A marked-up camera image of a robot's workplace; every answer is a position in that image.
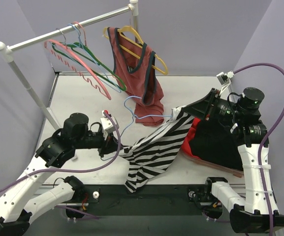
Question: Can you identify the black garment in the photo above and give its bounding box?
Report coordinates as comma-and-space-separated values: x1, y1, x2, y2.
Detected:
189, 120, 243, 171

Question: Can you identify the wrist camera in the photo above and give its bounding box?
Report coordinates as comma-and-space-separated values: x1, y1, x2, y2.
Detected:
100, 110, 119, 139
216, 71, 234, 85

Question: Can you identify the white metal clothes rack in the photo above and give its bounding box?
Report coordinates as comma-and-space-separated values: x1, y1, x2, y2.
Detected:
0, 0, 139, 130

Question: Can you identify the pink translucent laundry basket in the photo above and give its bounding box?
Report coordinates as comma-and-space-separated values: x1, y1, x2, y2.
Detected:
180, 149, 244, 178

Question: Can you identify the light blue wire hanger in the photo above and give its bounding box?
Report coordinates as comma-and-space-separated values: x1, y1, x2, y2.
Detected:
67, 23, 122, 93

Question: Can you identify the pink thick plastic hanger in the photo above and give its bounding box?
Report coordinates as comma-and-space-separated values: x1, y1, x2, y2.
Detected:
44, 28, 112, 100

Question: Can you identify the yellow plastic hanger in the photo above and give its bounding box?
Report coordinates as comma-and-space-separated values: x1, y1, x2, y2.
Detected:
103, 25, 169, 75

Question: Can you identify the green plastic hanger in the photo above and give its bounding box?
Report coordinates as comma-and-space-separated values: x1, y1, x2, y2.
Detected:
60, 40, 126, 93

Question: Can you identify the red garment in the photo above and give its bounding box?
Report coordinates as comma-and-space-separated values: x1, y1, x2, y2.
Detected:
181, 118, 201, 159

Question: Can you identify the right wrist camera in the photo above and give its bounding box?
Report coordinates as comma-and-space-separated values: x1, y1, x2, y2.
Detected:
216, 71, 234, 85

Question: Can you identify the rust red tank top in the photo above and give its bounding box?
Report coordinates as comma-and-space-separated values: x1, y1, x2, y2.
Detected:
106, 27, 164, 126

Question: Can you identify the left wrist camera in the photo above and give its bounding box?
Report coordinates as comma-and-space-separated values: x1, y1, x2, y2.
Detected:
100, 110, 119, 139

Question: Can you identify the light blue thin hanger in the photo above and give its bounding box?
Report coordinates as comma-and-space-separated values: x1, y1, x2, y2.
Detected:
100, 95, 174, 161

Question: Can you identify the black white striped tank top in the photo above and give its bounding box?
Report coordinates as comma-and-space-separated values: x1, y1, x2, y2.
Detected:
119, 106, 194, 193

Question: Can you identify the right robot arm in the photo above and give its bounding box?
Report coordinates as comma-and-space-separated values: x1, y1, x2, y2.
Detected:
182, 87, 284, 236

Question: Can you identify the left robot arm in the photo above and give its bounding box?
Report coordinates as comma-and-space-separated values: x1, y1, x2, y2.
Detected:
0, 110, 121, 236

